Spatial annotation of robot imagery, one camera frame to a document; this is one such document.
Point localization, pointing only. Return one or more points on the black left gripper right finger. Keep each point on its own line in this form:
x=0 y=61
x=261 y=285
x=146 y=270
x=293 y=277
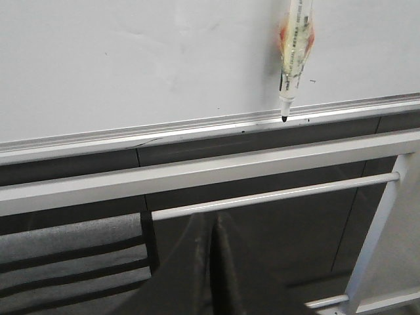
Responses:
x=240 y=284

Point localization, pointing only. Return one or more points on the white metal rack frame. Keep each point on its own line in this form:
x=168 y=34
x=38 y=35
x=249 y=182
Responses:
x=25 y=198

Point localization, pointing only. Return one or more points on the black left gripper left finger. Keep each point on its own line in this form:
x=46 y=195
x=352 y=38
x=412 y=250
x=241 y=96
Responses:
x=181 y=284

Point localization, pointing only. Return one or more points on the white whiteboard marker pen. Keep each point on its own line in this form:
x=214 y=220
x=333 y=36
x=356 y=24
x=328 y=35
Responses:
x=293 y=58

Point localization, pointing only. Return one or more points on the white whiteboard with aluminium frame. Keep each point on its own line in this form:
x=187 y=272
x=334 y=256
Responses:
x=92 y=76

